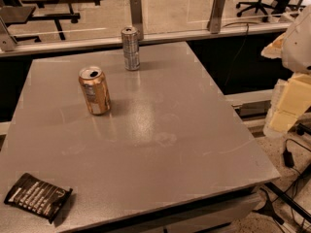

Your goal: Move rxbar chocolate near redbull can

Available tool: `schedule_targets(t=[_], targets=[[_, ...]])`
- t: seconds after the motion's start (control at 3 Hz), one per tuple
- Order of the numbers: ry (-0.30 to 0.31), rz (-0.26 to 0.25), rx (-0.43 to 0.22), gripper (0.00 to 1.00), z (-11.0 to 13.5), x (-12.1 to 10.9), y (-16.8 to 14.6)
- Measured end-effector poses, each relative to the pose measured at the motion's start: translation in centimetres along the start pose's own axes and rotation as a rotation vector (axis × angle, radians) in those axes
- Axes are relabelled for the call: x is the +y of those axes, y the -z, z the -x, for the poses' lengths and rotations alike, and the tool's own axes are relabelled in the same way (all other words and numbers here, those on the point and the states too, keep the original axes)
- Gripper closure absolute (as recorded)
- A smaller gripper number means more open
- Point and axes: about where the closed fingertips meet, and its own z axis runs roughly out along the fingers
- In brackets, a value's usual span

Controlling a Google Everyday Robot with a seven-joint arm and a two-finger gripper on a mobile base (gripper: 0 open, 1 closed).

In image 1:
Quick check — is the dark background table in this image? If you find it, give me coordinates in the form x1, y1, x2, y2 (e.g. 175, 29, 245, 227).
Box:
21, 0, 104, 41

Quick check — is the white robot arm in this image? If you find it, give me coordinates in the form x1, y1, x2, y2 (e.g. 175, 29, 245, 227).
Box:
261, 6, 311, 138

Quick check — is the dark background bench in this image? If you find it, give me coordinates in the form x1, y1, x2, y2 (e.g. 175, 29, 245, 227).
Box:
0, 6, 41, 42

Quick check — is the left metal bracket post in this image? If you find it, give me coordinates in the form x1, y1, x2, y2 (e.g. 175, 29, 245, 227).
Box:
0, 17, 17, 51

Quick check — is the orange soda can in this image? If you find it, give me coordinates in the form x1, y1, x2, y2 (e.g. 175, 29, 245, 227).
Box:
79, 66, 111, 116

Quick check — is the black rxbar chocolate wrapper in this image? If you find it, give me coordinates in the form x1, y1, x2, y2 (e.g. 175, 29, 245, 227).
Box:
4, 173, 73, 223

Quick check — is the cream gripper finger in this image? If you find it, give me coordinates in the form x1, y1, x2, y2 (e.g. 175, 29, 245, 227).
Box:
263, 73, 311, 137
261, 34, 285, 59

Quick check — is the black hanging cable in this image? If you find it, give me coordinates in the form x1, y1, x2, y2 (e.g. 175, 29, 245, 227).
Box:
223, 21, 260, 89

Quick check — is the middle metal bracket post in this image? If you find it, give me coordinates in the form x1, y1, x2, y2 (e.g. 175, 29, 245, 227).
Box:
129, 0, 144, 40

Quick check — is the metal bracket post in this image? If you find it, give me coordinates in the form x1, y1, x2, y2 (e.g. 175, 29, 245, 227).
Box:
129, 0, 144, 40
0, 17, 17, 51
207, 0, 225, 34

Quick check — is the right metal bracket post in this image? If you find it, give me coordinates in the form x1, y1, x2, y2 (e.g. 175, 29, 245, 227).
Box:
207, 0, 225, 34

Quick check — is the black power adapter cable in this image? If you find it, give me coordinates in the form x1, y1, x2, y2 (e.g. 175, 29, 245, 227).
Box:
282, 138, 311, 180

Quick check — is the silver redbull can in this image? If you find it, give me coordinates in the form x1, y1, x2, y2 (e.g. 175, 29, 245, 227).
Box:
121, 26, 140, 71

